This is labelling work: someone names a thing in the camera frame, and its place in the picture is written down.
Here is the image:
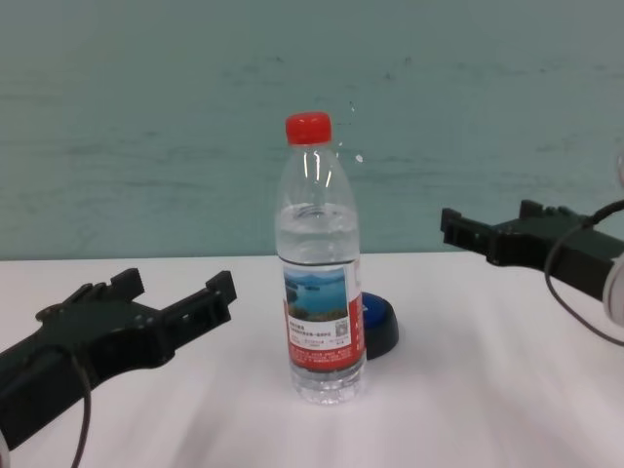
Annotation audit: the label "blue push button black base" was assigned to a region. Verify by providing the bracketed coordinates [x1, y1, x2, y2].
[359, 291, 401, 361]

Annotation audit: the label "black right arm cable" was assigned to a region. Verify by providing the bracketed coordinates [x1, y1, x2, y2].
[544, 198, 624, 348]

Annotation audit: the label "clear water bottle red cap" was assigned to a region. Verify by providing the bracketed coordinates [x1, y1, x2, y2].
[274, 110, 368, 408]

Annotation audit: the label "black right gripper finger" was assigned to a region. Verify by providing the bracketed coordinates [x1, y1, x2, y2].
[518, 198, 587, 222]
[440, 207, 499, 265]

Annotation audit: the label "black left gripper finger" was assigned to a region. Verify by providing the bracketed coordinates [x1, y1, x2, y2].
[34, 267, 146, 322]
[162, 269, 239, 351]

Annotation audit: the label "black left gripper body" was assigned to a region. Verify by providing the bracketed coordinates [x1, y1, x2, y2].
[0, 298, 176, 438]

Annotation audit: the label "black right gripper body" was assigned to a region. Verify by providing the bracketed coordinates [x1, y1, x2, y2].
[488, 215, 619, 299]

